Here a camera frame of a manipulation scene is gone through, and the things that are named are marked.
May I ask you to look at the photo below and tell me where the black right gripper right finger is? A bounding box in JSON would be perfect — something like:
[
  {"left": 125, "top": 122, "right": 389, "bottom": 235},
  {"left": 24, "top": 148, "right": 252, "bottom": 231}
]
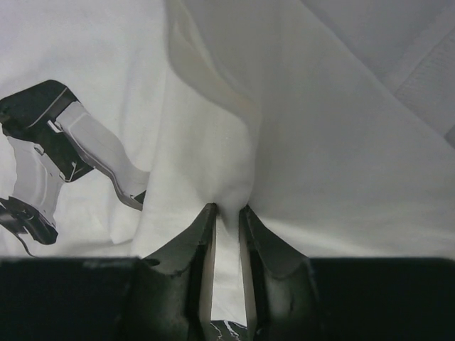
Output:
[{"left": 239, "top": 206, "right": 320, "bottom": 340}]

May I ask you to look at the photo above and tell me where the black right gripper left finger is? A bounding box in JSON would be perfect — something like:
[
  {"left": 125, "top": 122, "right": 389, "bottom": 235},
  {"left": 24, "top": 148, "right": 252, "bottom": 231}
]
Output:
[{"left": 134, "top": 203, "right": 217, "bottom": 340}]

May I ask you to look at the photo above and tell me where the white printed t-shirt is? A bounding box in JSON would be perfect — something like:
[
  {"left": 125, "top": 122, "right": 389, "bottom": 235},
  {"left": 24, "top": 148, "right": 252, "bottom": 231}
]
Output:
[{"left": 1, "top": 1, "right": 454, "bottom": 323}]

